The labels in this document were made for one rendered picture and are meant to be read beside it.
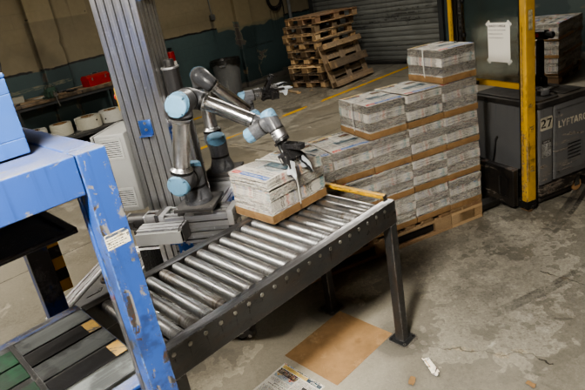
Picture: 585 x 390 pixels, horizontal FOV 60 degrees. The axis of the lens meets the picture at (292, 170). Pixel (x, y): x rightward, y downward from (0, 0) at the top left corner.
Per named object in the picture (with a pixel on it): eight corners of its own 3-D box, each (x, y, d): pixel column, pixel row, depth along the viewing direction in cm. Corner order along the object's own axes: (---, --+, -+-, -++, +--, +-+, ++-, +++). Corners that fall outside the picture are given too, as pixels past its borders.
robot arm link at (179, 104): (198, 189, 271) (198, 88, 250) (187, 200, 257) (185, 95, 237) (177, 185, 273) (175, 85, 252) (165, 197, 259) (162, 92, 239)
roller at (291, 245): (247, 231, 249) (245, 222, 247) (317, 255, 216) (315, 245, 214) (239, 236, 246) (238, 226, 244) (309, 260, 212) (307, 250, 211)
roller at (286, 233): (257, 225, 253) (255, 217, 251) (327, 248, 220) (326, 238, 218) (250, 230, 250) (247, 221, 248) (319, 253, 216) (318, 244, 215)
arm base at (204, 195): (181, 207, 275) (177, 191, 272) (191, 196, 289) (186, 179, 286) (207, 205, 272) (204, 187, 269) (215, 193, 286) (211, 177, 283)
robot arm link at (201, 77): (201, 65, 300) (265, 111, 319) (198, 63, 310) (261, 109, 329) (190, 81, 300) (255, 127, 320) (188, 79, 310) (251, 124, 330)
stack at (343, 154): (287, 260, 367) (266, 152, 339) (420, 211, 405) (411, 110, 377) (310, 285, 332) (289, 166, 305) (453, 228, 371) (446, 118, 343)
